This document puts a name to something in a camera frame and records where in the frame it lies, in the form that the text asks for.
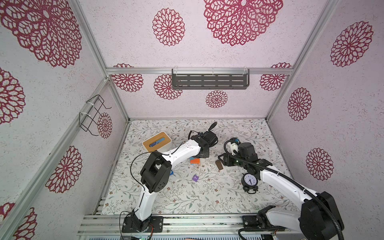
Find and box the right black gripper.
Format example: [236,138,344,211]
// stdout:
[217,152,248,170]

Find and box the red wooden block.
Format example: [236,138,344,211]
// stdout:
[190,159,201,165]

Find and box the dark brown plank block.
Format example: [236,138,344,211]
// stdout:
[215,160,224,171]

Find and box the purple letter Y cube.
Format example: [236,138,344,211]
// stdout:
[192,175,199,183]

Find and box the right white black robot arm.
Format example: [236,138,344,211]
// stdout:
[218,138,345,240]

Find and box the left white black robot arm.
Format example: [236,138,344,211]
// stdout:
[122,131,218,233]

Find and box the black alarm clock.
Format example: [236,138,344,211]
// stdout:
[241,173,259,195]

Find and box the white wooden-lid tissue box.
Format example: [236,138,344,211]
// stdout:
[142,132,172,152]

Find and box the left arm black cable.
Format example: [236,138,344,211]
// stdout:
[119,129,199,240]

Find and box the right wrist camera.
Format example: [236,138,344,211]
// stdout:
[225,138,241,156]

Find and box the grey wall shelf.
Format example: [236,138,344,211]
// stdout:
[171,69,250,90]

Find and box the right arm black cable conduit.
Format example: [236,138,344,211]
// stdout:
[223,139,346,240]

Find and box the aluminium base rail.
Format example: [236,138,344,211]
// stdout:
[76,213,330,236]

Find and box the black wire wall rack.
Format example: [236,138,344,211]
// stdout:
[78,95,113,139]

